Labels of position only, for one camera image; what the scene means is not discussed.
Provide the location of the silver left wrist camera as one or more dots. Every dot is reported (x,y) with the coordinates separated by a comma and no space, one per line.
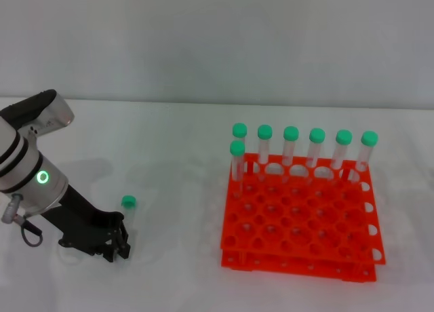
(44,112)

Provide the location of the orange test tube rack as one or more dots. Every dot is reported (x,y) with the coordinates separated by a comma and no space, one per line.
(298,220)

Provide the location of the green capped clear test tube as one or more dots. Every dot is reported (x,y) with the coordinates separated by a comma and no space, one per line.
(369,138)
(291,133)
(343,137)
(239,130)
(264,132)
(317,135)
(237,148)
(129,201)

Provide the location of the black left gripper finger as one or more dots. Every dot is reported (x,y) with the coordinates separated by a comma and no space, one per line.
(109,252)
(123,244)

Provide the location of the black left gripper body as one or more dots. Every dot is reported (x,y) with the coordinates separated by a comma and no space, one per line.
(84,224)

